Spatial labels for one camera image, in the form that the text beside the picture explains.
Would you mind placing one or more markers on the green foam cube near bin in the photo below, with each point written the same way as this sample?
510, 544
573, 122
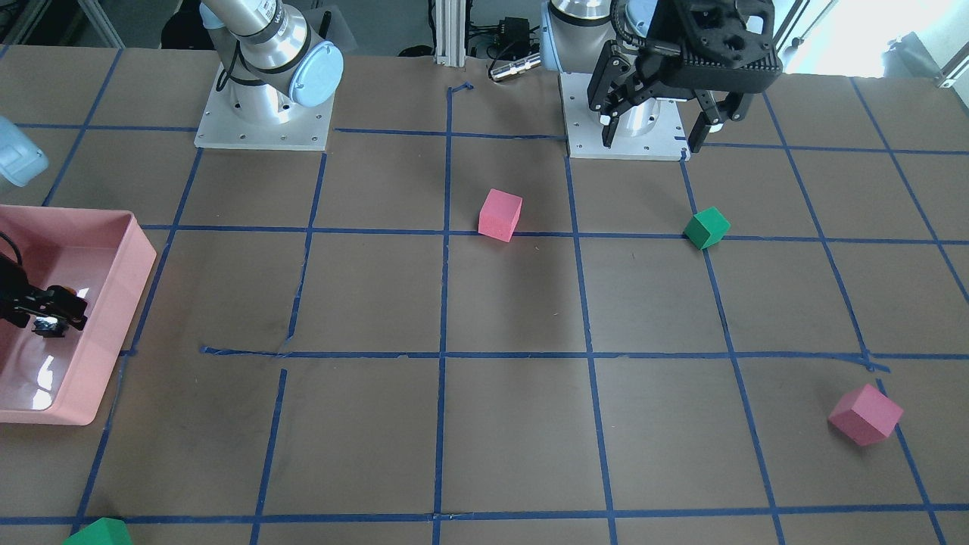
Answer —
104, 531

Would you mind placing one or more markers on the pink foam cube far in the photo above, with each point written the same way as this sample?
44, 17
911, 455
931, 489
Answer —
866, 416

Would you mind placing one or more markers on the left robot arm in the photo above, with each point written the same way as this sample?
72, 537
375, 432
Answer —
573, 33

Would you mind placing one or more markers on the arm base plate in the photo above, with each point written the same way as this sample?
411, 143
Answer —
260, 118
652, 131

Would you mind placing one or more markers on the pink foam cube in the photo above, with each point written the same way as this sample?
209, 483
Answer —
499, 215
866, 416

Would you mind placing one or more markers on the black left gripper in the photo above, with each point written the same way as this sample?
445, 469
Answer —
657, 70

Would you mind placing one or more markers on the pink foam cube centre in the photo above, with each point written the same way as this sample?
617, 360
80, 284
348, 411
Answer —
499, 215

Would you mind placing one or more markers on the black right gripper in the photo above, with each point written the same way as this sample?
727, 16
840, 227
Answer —
38, 305

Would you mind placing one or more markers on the green foam cube near base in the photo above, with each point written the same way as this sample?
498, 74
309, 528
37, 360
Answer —
706, 228

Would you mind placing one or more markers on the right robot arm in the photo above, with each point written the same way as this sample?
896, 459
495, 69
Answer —
259, 42

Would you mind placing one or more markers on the pink plastic bin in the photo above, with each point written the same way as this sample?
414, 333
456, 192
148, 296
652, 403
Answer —
71, 281

